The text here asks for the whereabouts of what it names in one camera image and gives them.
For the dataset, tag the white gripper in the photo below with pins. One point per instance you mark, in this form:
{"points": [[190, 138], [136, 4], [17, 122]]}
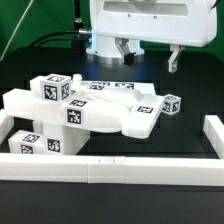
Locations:
{"points": [[175, 22]]}

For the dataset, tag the white marker sheet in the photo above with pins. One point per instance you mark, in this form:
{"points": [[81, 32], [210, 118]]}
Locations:
{"points": [[144, 88]]}

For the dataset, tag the white U-shaped obstacle fence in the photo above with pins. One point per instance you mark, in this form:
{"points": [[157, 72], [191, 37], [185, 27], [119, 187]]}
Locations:
{"points": [[119, 170]]}

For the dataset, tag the black pole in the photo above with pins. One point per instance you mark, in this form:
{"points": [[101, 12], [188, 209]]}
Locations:
{"points": [[77, 15]]}

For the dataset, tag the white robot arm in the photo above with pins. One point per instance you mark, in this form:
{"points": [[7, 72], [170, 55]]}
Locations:
{"points": [[103, 48]]}

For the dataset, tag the white tagged cube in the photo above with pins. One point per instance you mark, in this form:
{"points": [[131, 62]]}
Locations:
{"points": [[171, 105], [55, 88]]}

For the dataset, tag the white chair seat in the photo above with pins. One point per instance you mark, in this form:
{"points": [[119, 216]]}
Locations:
{"points": [[60, 139]]}

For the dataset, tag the thin white rod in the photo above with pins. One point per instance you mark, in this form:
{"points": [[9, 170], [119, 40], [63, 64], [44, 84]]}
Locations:
{"points": [[16, 29]]}

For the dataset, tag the white chair back frame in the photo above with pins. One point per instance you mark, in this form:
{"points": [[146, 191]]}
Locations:
{"points": [[91, 107]]}

